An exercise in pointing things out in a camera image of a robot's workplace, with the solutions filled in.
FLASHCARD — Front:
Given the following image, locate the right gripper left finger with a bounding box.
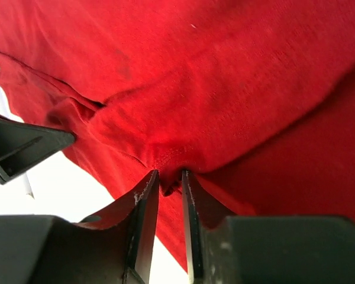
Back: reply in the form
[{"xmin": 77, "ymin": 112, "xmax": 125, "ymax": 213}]
[{"xmin": 0, "ymin": 170, "xmax": 159, "ymax": 283}]

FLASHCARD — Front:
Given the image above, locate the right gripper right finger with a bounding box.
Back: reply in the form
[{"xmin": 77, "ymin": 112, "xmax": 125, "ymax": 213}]
[{"xmin": 182, "ymin": 170, "xmax": 355, "ymax": 283}]

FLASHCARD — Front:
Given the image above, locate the red t-shirt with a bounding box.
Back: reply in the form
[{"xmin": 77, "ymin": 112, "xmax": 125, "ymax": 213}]
[{"xmin": 0, "ymin": 1, "xmax": 355, "ymax": 267}]

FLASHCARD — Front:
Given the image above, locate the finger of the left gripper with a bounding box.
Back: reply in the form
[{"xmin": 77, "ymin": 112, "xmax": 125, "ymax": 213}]
[{"xmin": 0, "ymin": 115, "xmax": 75, "ymax": 185}]

